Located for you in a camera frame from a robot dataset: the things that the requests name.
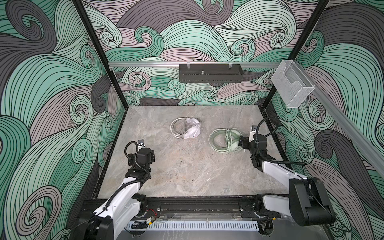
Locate black corner frame post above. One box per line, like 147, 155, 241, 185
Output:
73, 0, 129, 111
263, 1, 329, 109

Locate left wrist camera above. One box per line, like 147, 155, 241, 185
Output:
138, 140, 145, 150

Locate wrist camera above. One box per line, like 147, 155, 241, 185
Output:
249, 125, 258, 142
138, 140, 145, 150

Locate clear plastic wall holder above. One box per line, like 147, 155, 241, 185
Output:
271, 60, 315, 109

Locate black corner frame post right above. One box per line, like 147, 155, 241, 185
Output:
263, 1, 329, 109

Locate white slotted cable duct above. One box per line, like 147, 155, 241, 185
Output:
138, 220, 259, 232

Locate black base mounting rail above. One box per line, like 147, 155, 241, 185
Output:
86, 196, 319, 218

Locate black corrugated hose right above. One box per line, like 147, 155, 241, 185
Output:
254, 116, 310, 166

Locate black perforated metal tray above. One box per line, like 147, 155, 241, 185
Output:
179, 65, 244, 85

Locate aluminium rail right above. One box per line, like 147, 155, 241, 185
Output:
298, 64, 384, 176

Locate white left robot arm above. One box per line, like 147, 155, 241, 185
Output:
69, 147, 155, 240

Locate white over-ear headphones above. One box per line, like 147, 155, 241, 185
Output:
170, 117, 202, 139

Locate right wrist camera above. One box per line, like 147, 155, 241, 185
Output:
249, 125, 258, 142

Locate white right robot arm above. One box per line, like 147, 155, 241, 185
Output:
238, 134, 337, 227

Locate black corner frame post left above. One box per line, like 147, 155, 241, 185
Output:
73, 0, 129, 111

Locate green over-ear headphones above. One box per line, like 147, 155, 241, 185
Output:
208, 128, 242, 153

